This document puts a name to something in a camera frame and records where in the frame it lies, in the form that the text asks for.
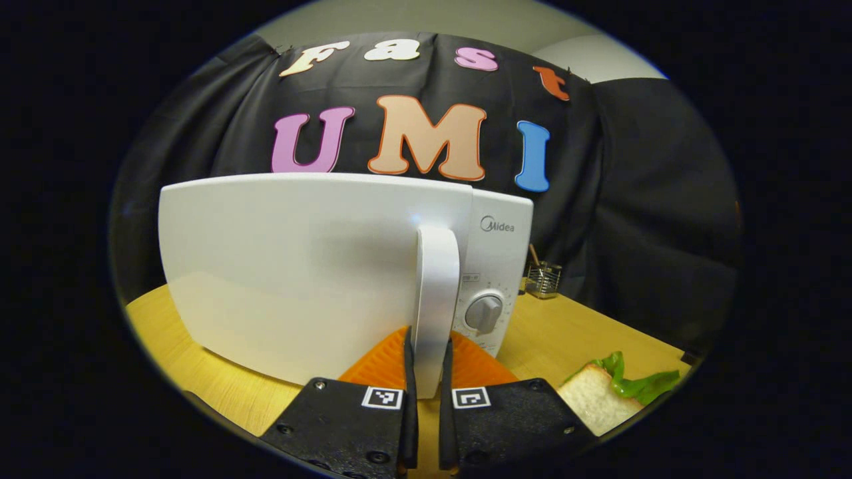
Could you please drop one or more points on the white microwave oven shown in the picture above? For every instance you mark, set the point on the white microwave oven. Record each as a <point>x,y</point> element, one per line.
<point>299,266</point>

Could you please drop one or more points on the sandwich with green lettuce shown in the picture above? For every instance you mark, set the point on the sandwich with green lettuce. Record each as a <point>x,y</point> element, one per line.
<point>596,399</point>

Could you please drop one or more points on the black backdrop cloth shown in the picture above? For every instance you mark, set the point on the black backdrop cloth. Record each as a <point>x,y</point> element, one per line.
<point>632,199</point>

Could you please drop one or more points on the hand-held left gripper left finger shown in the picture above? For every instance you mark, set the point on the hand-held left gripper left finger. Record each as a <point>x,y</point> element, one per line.
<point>346,432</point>

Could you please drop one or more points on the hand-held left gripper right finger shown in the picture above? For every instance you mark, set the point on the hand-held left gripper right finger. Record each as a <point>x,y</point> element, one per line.
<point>506,426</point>

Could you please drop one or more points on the wooden stick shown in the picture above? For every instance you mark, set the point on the wooden stick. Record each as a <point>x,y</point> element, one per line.
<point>534,254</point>

